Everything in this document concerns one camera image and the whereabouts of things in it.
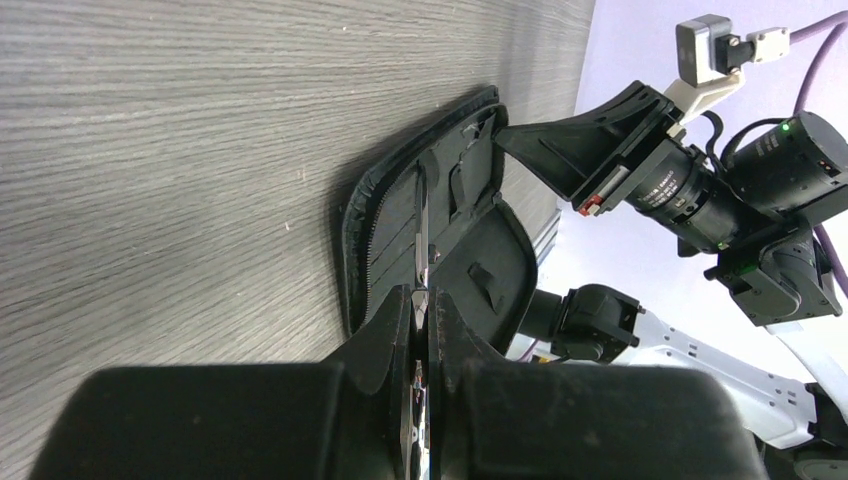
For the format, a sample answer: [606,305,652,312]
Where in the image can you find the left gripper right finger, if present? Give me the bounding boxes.
[427,290,767,479]

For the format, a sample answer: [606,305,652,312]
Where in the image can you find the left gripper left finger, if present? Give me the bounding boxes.
[31,286,412,479]

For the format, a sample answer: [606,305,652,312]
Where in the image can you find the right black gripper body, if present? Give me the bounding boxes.
[569,82,689,216]

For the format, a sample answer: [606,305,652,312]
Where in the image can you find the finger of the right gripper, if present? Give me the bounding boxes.
[493,81,663,202]

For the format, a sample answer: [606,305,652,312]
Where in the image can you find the silver scissors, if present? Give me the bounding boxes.
[410,166,430,479]

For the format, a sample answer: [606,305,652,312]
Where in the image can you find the black zip tool case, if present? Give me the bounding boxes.
[337,85,538,353]

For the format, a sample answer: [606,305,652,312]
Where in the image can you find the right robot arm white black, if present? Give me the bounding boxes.
[494,82,847,479]

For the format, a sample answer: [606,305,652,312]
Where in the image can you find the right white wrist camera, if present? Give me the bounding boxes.
[664,14,790,126]

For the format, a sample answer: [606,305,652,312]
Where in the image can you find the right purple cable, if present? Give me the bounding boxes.
[788,9,848,299]

